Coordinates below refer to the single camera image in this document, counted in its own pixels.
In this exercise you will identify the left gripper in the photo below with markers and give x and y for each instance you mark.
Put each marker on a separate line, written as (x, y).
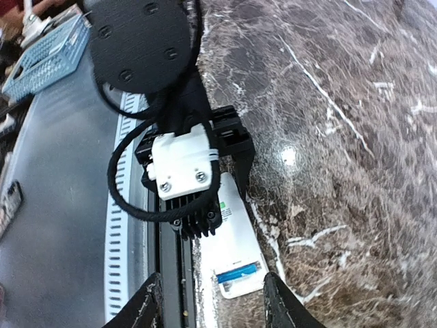
(234, 140)

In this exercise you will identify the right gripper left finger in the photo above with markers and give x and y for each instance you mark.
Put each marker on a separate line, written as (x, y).
(144, 309)

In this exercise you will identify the smartphone with patterned case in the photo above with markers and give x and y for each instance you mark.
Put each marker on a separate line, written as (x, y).
(11, 201)

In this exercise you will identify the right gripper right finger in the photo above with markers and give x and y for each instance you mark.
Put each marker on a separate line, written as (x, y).
(282, 308)

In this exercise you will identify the blue perforated plastic basket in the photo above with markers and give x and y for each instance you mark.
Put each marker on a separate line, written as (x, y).
(50, 59)

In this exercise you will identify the blue battery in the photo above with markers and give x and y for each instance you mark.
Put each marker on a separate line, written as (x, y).
(236, 273)

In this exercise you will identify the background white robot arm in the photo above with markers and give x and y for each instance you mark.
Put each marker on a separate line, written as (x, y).
(33, 26)

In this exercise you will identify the white slotted cable duct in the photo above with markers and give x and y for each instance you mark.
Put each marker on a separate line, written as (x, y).
(116, 277)

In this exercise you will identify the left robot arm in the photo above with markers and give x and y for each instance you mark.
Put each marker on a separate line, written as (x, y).
(151, 48)

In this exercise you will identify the white remote control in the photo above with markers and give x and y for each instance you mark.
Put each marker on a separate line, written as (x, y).
(233, 245)

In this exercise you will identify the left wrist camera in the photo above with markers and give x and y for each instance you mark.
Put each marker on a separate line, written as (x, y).
(178, 170)

